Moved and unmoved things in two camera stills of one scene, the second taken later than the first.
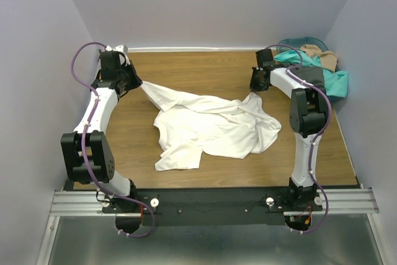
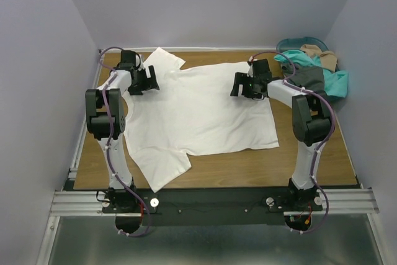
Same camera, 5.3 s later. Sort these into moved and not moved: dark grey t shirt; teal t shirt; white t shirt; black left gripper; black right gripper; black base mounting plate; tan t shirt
Moved: black right gripper; white t shirt; black left gripper
Not moved: black base mounting plate; dark grey t shirt; teal t shirt; tan t shirt
